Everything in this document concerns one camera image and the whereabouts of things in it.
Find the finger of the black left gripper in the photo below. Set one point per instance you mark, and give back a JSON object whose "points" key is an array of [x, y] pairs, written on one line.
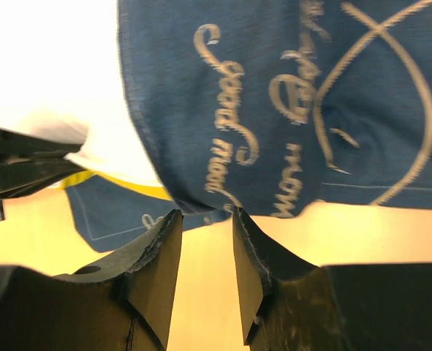
{"points": [[25, 178], [14, 147]]}

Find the white pillow yellow underside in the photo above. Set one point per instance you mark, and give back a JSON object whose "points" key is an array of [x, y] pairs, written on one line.
{"points": [[60, 80]]}

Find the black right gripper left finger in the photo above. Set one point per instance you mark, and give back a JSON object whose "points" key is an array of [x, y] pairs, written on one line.
{"points": [[123, 301]]}

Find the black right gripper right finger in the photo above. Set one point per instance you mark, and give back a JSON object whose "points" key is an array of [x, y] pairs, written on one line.
{"points": [[287, 303]]}

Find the blue denim pillowcase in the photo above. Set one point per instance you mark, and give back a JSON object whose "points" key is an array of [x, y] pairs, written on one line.
{"points": [[267, 106]]}

